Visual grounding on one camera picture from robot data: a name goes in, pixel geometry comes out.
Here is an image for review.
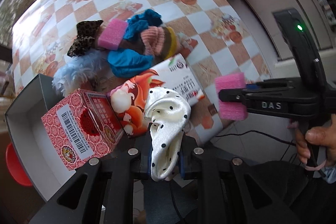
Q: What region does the checkered printed tablecloth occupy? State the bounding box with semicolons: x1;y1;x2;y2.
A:
13;0;270;143

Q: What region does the red plastic chair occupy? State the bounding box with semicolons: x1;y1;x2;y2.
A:
5;143;33;187

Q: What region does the person's right hand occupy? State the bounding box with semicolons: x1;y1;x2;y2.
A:
295;114;336;166

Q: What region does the red patterned carton box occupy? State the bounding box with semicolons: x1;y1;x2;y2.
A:
42;89;124;170

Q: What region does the pink brown yellow knit sock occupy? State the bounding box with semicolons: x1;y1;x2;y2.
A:
118;26;182;61

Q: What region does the black cable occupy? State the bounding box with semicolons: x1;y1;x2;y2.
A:
214;130;297;162

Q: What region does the pink sponge block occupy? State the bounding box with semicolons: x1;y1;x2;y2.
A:
215;72;248;121
97;19;128;51

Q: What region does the grey cardboard storage box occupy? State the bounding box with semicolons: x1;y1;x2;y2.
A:
5;74;75;201

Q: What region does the leopard print scrunchie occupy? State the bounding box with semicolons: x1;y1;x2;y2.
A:
67;20;103;57

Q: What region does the white orange snack bag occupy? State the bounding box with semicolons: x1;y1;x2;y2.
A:
108;53;205;137

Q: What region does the white polka dot scrunchie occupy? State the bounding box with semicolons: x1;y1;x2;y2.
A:
143;87;191;181

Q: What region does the light blue fluffy cloth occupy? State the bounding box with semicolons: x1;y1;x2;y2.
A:
52;49;108;96

